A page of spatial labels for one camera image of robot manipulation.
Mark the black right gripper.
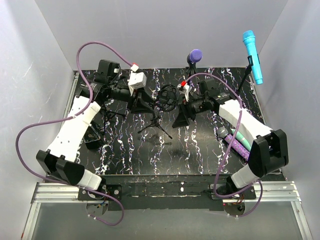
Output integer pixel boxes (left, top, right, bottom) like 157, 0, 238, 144
171, 96, 208, 128

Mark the black round base stand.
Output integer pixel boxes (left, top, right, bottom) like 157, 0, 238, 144
235, 55, 253, 95
185, 62, 199, 82

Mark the purple glitter silver mesh microphone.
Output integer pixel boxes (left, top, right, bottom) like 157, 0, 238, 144
217, 127, 250, 162

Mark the purple foam head microphone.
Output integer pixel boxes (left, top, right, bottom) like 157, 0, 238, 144
187, 49, 203, 64

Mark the mint green microphone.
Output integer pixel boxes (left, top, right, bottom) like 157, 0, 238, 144
231, 131, 251, 153

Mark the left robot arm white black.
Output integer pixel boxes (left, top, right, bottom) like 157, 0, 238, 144
36, 60, 155, 200

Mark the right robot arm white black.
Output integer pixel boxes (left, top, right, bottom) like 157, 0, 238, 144
172, 78, 289, 199

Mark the bright blue microphone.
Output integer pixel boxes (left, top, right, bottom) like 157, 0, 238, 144
242, 30, 263, 85

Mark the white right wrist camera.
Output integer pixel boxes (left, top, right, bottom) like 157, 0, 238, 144
177, 81, 190, 102

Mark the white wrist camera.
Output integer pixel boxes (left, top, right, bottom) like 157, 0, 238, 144
177, 81, 190, 102
128, 72, 147, 90

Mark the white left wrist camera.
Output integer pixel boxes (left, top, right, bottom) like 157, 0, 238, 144
128, 72, 147, 90

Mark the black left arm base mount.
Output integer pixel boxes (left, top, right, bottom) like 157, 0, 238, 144
77, 184, 123, 201

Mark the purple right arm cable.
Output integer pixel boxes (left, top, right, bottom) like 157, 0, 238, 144
181, 72, 264, 218

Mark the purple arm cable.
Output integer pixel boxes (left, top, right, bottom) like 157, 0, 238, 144
15, 41, 140, 227
181, 72, 264, 218

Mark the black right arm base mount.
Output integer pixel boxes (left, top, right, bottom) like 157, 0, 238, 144
209, 183, 257, 201

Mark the aluminium frame rail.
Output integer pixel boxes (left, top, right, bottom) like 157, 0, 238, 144
21, 84, 102, 240

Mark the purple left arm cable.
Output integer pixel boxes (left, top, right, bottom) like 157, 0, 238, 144
15, 41, 140, 227

